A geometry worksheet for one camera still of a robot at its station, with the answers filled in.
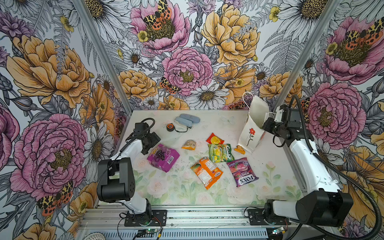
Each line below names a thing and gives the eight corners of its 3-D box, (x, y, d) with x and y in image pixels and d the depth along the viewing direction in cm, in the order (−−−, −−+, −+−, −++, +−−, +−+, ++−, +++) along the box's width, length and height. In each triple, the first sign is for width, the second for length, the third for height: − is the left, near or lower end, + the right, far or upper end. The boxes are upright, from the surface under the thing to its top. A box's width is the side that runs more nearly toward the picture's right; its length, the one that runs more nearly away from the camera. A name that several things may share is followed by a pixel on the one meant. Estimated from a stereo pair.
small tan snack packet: (182, 148, 102) (181, 146, 100) (184, 140, 106) (184, 138, 104) (194, 150, 100) (194, 149, 99) (196, 143, 104) (196, 141, 103)
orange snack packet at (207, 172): (207, 190, 85) (208, 188, 82) (190, 169, 93) (190, 166, 90) (223, 176, 90) (224, 174, 87) (206, 157, 98) (206, 155, 95)
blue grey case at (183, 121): (175, 122, 116) (174, 118, 112) (178, 118, 118) (177, 114, 115) (190, 129, 112) (190, 125, 108) (193, 124, 115) (193, 120, 111)
